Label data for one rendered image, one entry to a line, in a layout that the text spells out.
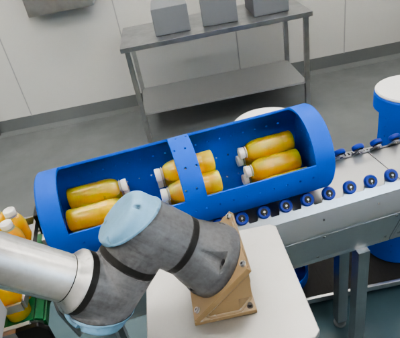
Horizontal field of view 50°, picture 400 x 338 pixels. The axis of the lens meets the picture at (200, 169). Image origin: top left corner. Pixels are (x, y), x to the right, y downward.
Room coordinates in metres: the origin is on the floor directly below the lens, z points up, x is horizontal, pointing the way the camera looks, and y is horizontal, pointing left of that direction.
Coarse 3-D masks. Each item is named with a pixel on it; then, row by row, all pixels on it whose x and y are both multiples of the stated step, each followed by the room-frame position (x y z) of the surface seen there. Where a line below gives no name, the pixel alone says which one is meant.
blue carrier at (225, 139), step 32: (224, 128) 1.24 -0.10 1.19; (256, 128) 1.29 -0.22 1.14; (288, 128) 1.31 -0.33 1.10; (320, 128) 1.09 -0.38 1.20; (96, 160) 1.17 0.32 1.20; (128, 160) 1.22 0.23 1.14; (160, 160) 1.25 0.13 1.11; (192, 160) 1.04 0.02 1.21; (224, 160) 1.27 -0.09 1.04; (320, 160) 1.04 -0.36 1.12; (64, 192) 1.20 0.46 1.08; (192, 192) 0.99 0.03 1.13; (224, 192) 1.00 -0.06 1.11; (256, 192) 1.01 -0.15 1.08; (288, 192) 1.03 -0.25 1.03; (64, 224) 0.95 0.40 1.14
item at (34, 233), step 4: (36, 224) 1.21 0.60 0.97; (32, 228) 1.18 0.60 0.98; (36, 228) 1.20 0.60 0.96; (32, 232) 1.16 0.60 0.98; (36, 232) 1.18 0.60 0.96; (32, 236) 1.14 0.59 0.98; (36, 236) 1.16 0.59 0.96; (32, 240) 1.11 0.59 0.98; (36, 240) 1.14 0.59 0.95; (24, 296) 0.87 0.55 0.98; (28, 296) 0.89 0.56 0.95; (24, 300) 0.86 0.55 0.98; (28, 300) 0.88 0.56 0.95; (24, 304) 0.85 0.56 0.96
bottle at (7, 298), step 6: (0, 294) 0.85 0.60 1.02; (6, 294) 0.85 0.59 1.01; (12, 294) 0.86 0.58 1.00; (18, 294) 0.87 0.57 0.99; (6, 300) 0.85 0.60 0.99; (12, 300) 0.85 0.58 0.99; (18, 300) 0.86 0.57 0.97; (30, 306) 0.89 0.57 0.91; (18, 312) 0.85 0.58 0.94; (24, 312) 0.86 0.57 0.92; (30, 312) 0.88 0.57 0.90; (12, 318) 0.85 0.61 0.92; (18, 318) 0.85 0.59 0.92; (24, 318) 0.86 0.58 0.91
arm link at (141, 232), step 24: (144, 192) 0.64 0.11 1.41; (120, 216) 0.60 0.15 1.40; (144, 216) 0.58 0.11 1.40; (168, 216) 0.60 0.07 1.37; (120, 240) 0.56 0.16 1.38; (144, 240) 0.56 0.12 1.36; (168, 240) 0.57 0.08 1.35; (120, 264) 0.55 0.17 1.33; (144, 264) 0.55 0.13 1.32; (168, 264) 0.56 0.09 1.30
